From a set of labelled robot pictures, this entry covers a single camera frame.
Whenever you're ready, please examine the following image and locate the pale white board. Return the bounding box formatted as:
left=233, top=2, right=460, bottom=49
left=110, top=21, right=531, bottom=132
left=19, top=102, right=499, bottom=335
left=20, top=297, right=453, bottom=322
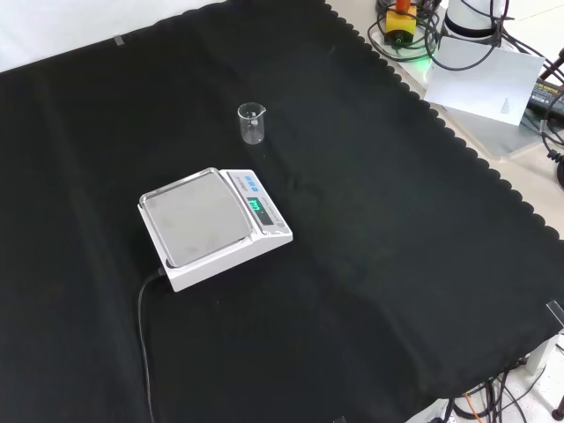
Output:
left=423, top=35, right=547, bottom=129

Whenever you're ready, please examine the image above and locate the black power adapter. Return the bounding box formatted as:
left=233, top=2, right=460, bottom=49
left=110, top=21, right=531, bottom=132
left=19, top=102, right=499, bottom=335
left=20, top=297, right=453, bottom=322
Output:
left=526, top=77, right=564, bottom=116

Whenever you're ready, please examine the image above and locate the black cable loop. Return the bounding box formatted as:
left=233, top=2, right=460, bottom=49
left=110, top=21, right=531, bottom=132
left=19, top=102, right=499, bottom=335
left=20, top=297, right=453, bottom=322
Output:
left=366, top=8, right=442, bottom=63

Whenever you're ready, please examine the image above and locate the grey base plate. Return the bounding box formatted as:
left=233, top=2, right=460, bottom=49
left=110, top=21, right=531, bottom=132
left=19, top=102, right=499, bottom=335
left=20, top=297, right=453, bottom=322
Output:
left=434, top=103, right=548, bottom=160

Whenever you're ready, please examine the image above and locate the black coiled cable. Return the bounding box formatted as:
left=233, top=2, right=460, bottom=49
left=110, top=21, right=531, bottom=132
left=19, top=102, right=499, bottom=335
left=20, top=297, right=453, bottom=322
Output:
left=539, top=117, right=564, bottom=191

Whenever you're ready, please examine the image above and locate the black bench cloth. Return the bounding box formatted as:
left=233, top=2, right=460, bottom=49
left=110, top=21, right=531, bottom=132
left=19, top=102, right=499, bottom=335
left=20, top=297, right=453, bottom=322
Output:
left=0, top=0, right=564, bottom=423

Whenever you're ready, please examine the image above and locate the orange cable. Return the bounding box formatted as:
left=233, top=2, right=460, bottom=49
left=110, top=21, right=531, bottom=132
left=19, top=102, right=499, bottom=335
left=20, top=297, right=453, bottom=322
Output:
left=461, top=393, right=482, bottom=423

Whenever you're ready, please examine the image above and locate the black cable over board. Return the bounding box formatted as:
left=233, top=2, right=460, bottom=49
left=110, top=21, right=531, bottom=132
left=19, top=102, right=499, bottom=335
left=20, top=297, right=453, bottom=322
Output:
left=426, top=12, right=547, bottom=72

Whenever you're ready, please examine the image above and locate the yellow stop button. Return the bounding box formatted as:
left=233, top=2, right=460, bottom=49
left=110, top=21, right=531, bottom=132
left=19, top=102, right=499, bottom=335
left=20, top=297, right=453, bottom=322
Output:
left=385, top=0, right=418, bottom=47

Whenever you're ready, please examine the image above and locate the white electronic balance steel pan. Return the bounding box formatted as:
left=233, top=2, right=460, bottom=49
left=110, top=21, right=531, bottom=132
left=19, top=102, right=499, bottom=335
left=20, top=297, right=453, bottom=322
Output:
left=137, top=167, right=294, bottom=293

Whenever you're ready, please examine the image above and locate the black balance power cable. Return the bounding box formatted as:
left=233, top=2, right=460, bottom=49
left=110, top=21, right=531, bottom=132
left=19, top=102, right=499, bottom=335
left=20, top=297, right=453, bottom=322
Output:
left=137, top=267, right=167, bottom=423

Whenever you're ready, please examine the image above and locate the small clear glass beaker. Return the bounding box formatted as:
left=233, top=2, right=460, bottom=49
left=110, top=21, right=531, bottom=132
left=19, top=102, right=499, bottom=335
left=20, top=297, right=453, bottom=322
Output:
left=237, top=101, right=268, bottom=145

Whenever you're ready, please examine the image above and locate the black cable bundle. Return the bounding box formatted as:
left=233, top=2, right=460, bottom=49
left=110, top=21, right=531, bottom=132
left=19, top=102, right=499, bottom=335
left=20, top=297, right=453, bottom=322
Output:
left=442, top=365, right=530, bottom=423

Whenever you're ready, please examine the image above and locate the white bench bracket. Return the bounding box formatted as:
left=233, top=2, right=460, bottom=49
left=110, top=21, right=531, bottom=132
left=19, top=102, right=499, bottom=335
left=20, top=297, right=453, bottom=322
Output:
left=526, top=333, right=559, bottom=372

